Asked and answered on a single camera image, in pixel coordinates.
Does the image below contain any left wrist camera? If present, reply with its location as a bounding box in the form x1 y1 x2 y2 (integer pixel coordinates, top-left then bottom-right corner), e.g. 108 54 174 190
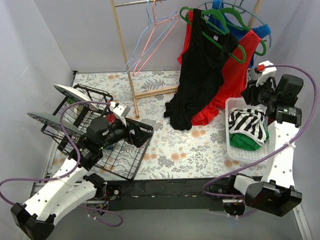
109 101 131 127

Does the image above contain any green shirt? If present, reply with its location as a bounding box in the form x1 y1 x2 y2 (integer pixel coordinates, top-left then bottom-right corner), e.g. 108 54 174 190
229 130 270 151

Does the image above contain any floral tablecloth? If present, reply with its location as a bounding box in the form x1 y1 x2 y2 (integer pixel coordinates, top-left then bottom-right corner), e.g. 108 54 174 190
74 71 265 180

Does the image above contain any grey-green patterned plate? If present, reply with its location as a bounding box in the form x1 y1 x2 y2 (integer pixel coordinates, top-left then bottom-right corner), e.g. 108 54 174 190
27 112 83 136

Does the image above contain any red bowl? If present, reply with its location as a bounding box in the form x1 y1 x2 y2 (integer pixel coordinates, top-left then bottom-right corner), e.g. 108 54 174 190
105 113 116 123

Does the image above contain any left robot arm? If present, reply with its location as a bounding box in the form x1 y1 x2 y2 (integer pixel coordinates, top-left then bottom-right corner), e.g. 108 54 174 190
10 117 154 240

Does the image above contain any black wire dish rack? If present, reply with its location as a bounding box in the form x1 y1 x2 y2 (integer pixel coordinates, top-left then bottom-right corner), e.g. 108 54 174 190
41 84 154 181

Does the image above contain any pink wire hanger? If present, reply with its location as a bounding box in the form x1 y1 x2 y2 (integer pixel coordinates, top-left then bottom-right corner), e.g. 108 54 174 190
132 0 180 77

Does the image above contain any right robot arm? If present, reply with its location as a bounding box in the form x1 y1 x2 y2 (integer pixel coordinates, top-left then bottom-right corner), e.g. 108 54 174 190
226 74 304 217

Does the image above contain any wooden clothes rack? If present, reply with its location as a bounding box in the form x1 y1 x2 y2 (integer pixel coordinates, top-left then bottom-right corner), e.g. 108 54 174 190
109 0 265 119

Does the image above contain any red tank top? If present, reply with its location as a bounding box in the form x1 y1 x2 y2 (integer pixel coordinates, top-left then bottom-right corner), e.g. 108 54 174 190
191 25 270 126

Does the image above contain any white plastic basket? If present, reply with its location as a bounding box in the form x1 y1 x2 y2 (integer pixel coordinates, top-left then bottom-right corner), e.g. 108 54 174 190
225 97 269 164

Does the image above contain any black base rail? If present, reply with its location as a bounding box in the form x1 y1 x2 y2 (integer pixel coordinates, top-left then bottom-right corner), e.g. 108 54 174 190
82 176 263 213

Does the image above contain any green hanger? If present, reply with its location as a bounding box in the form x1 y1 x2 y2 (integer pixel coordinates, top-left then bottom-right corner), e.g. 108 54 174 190
220 0 272 48
179 6 247 64

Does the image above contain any green hanger front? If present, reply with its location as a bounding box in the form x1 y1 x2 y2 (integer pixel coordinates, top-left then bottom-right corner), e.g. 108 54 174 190
179 6 247 64

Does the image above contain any blue tank top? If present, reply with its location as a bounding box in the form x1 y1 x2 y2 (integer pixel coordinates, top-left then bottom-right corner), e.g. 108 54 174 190
209 0 271 68

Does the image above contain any green hanger rear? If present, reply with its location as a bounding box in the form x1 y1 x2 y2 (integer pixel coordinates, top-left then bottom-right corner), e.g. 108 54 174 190
220 0 272 48

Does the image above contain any white patterned plate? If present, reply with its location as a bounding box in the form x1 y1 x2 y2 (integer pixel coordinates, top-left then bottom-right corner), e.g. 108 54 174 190
53 84 92 102

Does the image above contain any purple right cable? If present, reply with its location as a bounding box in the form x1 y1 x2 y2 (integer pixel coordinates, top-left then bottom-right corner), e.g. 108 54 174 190
202 64 317 217

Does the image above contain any blue wire hanger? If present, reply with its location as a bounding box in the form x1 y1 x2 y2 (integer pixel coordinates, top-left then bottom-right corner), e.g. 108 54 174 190
122 0 177 75

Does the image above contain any black white striped tank top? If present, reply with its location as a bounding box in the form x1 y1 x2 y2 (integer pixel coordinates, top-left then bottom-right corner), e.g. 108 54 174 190
228 107 269 146

